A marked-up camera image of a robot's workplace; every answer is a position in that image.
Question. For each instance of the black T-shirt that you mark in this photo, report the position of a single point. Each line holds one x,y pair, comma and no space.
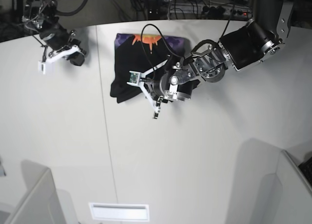
134,52

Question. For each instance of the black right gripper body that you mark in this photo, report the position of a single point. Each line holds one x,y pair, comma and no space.
55,36

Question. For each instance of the white partition panel left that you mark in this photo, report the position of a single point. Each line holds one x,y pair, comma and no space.
40,204

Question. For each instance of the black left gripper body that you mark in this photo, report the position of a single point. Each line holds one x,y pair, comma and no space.
162,89

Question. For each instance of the black keyboard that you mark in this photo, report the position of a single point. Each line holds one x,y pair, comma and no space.
306,169

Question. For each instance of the grey power strip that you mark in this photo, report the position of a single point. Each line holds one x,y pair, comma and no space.
221,9

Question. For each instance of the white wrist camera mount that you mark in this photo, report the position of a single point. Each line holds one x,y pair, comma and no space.
143,80
50,59

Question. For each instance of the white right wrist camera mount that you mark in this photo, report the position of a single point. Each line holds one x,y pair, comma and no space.
50,59

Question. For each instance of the white label plate on table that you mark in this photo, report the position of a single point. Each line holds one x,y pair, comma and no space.
120,212

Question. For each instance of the white partition panel right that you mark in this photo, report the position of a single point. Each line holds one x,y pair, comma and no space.
285,196

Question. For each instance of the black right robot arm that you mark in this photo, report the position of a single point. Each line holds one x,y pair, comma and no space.
42,16

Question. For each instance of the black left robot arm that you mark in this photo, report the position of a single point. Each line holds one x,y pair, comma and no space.
261,37

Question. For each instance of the white partition panel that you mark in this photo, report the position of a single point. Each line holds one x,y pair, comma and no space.
285,196
40,204

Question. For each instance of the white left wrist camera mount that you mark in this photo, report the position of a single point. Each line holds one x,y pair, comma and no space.
143,80

